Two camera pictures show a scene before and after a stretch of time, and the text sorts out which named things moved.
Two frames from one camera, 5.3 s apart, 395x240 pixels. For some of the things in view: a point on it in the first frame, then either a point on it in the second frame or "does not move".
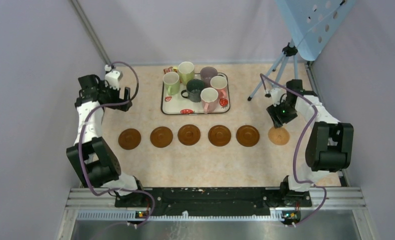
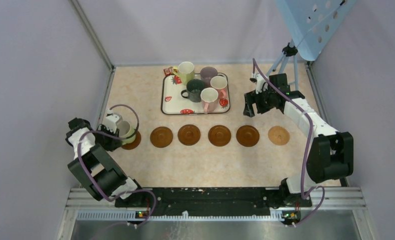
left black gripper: [126, 96] -> [113, 143]
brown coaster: [189, 135] does not move
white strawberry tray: [177, 105] does not move
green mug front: [172, 82] -> [126, 130]
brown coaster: [219, 135] does not move
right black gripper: [278, 120] -> [252, 97]
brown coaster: [161, 137] does not move
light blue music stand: [313, 25] does not move
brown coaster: [247, 135] does not move
